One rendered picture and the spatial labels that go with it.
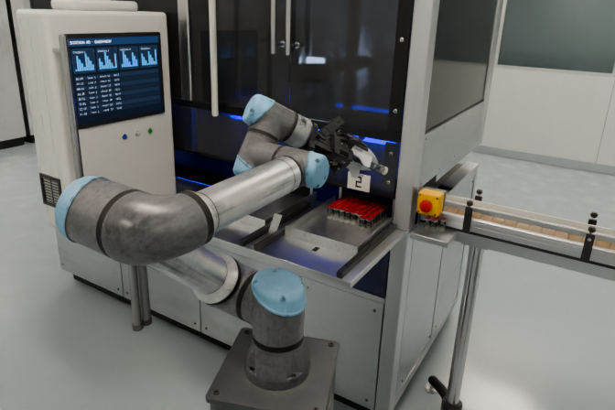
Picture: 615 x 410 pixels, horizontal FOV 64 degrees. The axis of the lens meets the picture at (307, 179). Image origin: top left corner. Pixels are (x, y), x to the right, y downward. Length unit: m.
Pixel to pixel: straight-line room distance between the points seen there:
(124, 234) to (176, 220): 0.08
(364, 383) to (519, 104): 4.63
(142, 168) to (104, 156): 0.18
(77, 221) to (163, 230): 0.15
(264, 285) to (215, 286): 0.10
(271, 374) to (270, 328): 0.11
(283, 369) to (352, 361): 0.94
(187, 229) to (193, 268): 0.25
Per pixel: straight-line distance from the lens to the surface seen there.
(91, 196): 0.85
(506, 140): 6.31
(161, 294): 2.64
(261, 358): 1.16
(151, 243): 0.78
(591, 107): 6.15
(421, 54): 1.57
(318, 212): 1.79
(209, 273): 1.06
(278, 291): 1.07
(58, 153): 1.85
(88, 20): 1.85
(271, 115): 1.13
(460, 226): 1.77
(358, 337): 2.00
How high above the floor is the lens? 1.58
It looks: 19 degrees down
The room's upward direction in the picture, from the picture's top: 2 degrees clockwise
